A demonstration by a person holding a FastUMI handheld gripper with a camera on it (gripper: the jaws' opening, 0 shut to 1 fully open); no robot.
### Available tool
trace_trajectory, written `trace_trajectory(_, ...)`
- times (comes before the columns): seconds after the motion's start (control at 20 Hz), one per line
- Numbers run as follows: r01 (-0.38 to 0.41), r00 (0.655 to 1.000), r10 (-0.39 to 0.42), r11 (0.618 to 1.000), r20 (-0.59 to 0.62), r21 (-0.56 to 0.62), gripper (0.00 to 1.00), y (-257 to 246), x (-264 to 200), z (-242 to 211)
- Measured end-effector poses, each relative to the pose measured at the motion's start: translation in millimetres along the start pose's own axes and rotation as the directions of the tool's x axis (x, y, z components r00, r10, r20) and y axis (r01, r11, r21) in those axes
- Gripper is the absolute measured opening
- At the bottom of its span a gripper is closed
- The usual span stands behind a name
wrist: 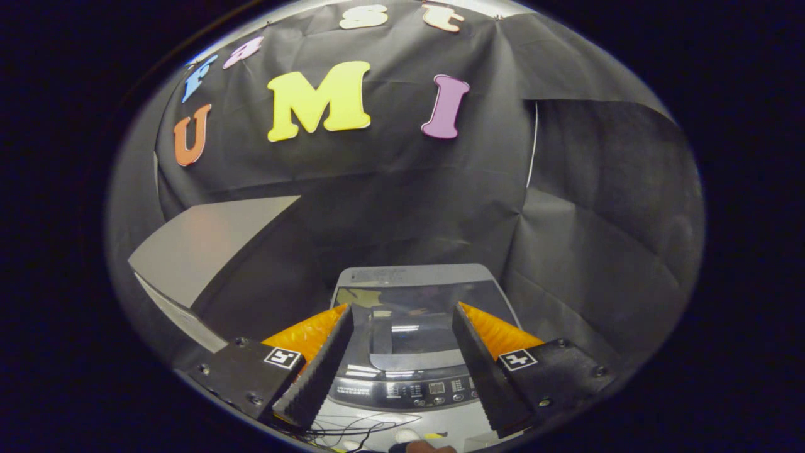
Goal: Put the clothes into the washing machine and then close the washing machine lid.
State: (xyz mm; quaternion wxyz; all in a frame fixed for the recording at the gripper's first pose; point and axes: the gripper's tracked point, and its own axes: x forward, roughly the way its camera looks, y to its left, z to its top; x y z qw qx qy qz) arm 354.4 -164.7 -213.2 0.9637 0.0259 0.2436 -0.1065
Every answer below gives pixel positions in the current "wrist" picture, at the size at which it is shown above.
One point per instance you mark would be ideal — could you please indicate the dark grey washing machine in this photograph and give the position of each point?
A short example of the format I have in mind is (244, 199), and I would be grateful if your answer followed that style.
(409, 390)

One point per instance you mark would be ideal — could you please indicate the transparent washing machine lid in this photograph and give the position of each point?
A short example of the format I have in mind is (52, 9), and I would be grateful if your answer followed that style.
(409, 302)

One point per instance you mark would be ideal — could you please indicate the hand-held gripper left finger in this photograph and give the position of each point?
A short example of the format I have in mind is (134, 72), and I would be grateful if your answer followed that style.
(317, 371)

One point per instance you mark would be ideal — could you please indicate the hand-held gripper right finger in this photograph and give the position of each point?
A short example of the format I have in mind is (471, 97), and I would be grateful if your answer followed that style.
(481, 371)

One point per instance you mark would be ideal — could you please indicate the grey cabinet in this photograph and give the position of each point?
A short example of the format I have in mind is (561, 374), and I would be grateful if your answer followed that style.
(207, 245)

